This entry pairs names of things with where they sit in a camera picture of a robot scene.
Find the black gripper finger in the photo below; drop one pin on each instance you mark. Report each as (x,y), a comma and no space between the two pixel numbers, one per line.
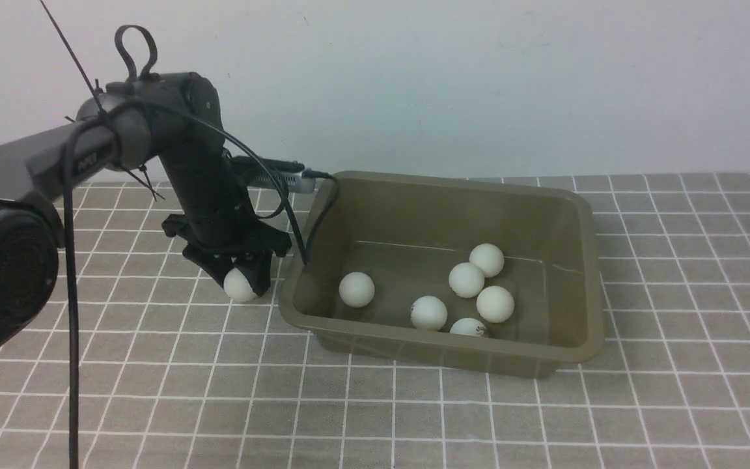
(255,267)

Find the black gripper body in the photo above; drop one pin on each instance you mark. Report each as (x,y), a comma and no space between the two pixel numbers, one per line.
(246,236)

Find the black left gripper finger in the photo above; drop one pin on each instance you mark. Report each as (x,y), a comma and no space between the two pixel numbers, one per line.
(216,266)

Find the white ping-pong ball with logo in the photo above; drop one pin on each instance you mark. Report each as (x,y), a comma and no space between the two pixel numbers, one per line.
(470,327)

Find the olive green plastic bin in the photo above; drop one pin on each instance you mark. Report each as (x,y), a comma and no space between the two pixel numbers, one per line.
(407,232)

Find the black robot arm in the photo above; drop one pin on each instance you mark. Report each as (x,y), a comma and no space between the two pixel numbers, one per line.
(173,117)

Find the grey grid-pattern tablecloth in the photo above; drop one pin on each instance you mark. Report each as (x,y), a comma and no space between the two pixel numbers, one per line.
(174,374)

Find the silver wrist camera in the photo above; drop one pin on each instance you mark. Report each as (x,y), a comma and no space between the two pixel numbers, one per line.
(293,176)

